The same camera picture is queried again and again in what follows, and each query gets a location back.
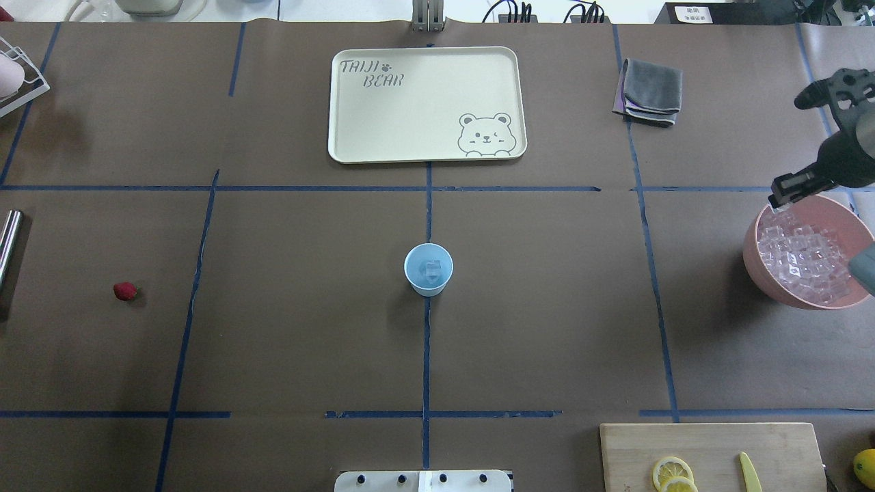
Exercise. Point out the red strawberry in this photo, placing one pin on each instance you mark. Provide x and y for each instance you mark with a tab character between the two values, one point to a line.
125	291

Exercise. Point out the steel black muddler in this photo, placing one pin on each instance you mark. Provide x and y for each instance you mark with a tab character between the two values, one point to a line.
8	239

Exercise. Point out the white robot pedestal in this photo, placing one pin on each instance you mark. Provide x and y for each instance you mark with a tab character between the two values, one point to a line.
426	480

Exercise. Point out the clear ice cubes pile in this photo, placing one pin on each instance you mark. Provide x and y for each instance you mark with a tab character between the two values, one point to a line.
805	259

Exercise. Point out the folded grey cloth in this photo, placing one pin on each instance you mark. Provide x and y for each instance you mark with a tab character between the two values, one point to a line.
649	93

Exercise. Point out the lemon slices row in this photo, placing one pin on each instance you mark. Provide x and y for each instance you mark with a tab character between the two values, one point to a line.
671	473

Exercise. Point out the wooden cutting board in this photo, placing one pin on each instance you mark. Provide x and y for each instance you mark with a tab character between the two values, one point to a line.
785	456

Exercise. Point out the aluminium frame post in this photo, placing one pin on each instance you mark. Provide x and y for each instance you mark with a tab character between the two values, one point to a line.
428	15

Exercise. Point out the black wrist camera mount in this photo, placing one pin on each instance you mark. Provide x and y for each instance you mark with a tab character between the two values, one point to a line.
848	94

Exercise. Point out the pink cup on rack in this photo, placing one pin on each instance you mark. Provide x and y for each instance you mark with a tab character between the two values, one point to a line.
12	76

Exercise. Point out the yellow plastic knife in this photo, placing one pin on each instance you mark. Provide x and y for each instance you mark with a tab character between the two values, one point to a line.
749	474

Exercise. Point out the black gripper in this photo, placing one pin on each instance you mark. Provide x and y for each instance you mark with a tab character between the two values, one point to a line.
850	159

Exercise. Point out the pink bowl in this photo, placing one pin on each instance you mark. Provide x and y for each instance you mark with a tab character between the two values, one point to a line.
806	253

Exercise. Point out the yellow lemon far left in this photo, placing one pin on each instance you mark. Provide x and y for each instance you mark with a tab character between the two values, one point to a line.
863	466

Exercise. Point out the white cup rack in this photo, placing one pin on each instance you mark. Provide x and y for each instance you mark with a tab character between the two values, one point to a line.
34	85

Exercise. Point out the black power strip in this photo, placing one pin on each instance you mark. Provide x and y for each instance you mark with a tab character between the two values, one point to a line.
545	12

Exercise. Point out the cream bear tray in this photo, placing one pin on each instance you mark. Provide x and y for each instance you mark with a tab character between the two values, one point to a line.
398	105

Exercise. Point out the light blue cup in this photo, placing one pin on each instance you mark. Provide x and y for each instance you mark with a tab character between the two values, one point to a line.
413	266

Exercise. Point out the ice cube in cup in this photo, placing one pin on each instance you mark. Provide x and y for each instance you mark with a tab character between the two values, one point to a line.
433	271

